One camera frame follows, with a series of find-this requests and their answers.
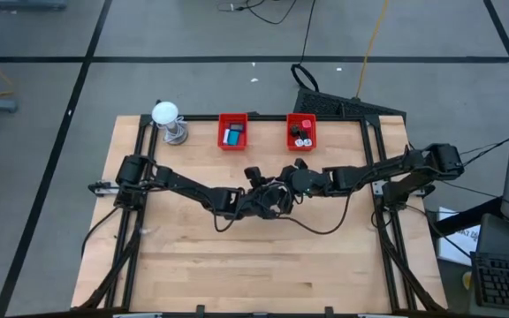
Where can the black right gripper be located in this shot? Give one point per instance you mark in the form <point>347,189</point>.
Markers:
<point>289,185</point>

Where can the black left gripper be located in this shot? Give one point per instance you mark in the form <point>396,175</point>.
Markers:
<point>256,199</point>

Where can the white charger plug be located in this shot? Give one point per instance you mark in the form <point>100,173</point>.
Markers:
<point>299,142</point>
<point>308,142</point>

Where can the teal USB stick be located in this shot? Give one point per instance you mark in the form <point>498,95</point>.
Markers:
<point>234,138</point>

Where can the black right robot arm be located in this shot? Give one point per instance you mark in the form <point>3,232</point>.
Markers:
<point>369,172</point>

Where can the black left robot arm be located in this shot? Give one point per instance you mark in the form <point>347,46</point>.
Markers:
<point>192,190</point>

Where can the red plastic basket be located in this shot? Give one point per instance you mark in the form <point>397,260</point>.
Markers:
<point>233,148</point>
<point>290,132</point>

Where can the black mesh panel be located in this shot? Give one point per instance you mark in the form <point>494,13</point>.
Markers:
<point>343,106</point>

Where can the white dome lamp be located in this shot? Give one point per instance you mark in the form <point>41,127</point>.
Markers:
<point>165,112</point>

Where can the white paper sheet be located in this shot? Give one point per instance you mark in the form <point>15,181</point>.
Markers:
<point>460,240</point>

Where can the black support beam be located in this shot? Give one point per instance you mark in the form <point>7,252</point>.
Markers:
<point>466,218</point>

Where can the small yellow object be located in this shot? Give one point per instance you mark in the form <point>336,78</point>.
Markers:
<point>466,280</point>

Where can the grey laptop with black keyboard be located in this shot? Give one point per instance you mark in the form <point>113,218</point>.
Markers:
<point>506,274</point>

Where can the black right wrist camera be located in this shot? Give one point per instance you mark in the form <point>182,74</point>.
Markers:
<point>309,182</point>

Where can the black aluminium table frame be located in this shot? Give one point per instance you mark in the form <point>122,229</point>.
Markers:
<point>265,117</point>

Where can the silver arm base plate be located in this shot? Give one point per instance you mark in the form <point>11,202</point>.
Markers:
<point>103,188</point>
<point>380,186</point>

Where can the silver frame bracket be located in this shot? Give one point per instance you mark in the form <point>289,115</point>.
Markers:
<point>137,315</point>
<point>376,315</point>

